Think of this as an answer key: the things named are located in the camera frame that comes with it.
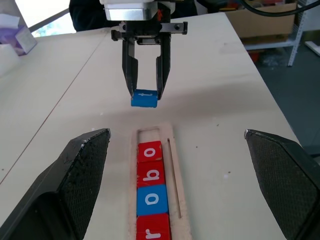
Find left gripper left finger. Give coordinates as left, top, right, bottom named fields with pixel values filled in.
left=0, top=128, right=113, bottom=240

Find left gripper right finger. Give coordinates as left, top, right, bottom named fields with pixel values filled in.
left=242, top=128, right=320, bottom=240

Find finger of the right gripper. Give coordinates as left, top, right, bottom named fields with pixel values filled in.
left=121, top=39, right=140, bottom=98
left=155, top=34, right=173, bottom=100

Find blue t letter block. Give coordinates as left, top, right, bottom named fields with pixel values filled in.
left=130, top=88, right=159, bottom=109

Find red b letter block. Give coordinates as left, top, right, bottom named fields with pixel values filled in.
left=136, top=159, right=167, bottom=189

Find red o letter block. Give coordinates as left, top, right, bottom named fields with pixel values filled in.
left=136, top=140, right=164, bottom=164

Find blue o letter block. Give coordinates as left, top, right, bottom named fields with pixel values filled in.
left=135, top=184, right=169, bottom=217

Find red r letter block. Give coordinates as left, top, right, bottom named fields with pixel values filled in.
left=135, top=212, right=172, bottom=240

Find wooden letter tray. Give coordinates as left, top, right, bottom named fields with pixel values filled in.
left=127, top=121, right=194, bottom=240

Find brown cardboard box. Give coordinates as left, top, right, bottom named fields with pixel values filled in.
left=224, top=2, right=299, bottom=46

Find purple tissue box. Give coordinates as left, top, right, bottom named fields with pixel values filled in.
left=0, top=13, right=38, bottom=57

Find white metal shelf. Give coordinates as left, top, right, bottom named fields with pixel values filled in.
left=242, top=9, right=309, bottom=67

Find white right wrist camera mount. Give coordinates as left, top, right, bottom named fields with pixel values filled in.
left=99, top=0, right=157, bottom=22

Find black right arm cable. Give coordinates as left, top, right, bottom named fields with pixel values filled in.
left=240, top=0, right=320, bottom=18

